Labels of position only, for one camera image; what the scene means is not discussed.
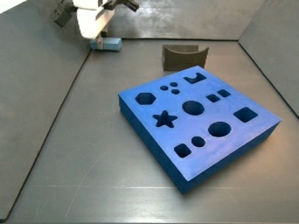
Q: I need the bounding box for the blue shape sorting board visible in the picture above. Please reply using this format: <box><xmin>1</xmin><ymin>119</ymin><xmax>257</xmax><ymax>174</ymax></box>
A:
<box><xmin>118</xmin><ymin>66</ymin><xmax>280</xmax><ymax>193</ymax></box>

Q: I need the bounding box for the black curved fixture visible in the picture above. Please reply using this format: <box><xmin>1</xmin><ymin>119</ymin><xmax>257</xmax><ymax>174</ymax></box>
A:
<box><xmin>162</xmin><ymin>45</ymin><xmax>209</xmax><ymax>71</ymax></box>

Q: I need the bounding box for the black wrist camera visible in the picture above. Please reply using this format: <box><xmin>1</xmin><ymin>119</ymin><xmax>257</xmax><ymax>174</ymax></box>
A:
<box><xmin>102</xmin><ymin>0</ymin><xmax>138</xmax><ymax>11</ymax></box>

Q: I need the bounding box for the light blue rectangular block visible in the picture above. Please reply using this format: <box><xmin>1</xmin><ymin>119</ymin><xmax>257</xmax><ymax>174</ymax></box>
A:
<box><xmin>89</xmin><ymin>38</ymin><xmax>121</xmax><ymax>51</ymax></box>

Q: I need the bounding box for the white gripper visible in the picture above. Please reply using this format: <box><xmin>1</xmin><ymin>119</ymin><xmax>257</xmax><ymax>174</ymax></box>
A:
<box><xmin>71</xmin><ymin>0</ymin><xmax>114</xmax><ymax>50</ymax></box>

